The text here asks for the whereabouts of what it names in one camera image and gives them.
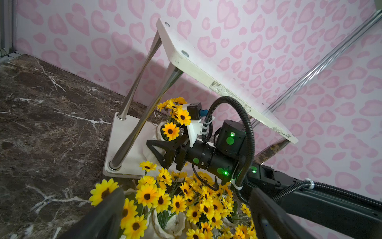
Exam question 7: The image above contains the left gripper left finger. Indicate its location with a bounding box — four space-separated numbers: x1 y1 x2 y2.
60 188 125 239

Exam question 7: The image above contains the sunflower pot top second-left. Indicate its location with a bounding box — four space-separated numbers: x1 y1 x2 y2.
172 173 258 239

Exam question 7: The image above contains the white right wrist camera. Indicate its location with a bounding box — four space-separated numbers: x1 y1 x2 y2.
182 103 208 148

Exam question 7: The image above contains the white two-tier shelf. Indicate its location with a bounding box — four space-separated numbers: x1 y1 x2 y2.
103 19 298 178

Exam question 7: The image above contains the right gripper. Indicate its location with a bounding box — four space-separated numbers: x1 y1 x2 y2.
146 139 238 182

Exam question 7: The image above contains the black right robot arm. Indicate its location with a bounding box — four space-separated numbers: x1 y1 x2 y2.
146 96 382 239

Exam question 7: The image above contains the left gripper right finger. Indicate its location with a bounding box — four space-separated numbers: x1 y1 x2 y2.
249 188 314 239

